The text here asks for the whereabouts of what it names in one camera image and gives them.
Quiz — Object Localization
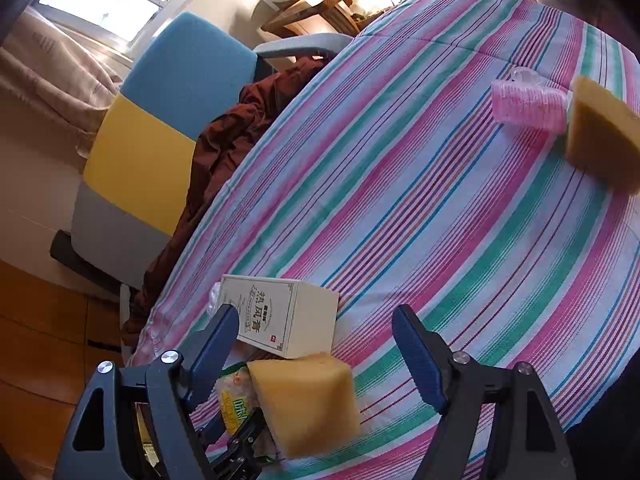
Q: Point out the reddish brown cloth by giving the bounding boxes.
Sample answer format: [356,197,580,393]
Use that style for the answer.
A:
[121,56,326,346]

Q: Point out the striped bed sheet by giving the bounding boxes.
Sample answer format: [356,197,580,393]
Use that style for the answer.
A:
[125,0,640,480]

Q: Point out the rice cracker packet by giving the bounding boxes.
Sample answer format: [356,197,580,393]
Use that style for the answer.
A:
[217,362,261,436]

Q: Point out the clear plastic wrapper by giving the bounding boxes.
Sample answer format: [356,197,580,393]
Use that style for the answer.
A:
[510,66,544,87]

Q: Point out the grey yellow blue chair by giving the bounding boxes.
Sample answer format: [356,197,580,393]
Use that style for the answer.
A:
[50,11,353,291]

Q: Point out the beige curtain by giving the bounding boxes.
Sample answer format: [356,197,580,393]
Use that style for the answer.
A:
[0,7,124,147]

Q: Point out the beige sponge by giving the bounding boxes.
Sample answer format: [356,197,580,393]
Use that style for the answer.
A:
[247,352,362,459]
[565,76,640,196]

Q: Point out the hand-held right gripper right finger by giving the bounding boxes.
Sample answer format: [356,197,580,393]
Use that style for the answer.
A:
[391,304,577,480]

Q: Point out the cream cardboard box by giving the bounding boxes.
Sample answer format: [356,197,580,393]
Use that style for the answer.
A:
[219,274,340,360]

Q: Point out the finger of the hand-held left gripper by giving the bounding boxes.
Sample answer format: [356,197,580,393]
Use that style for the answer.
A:
[197,409,275,480]

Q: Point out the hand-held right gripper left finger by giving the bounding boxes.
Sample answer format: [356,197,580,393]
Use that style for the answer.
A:
[52,304,240,480]

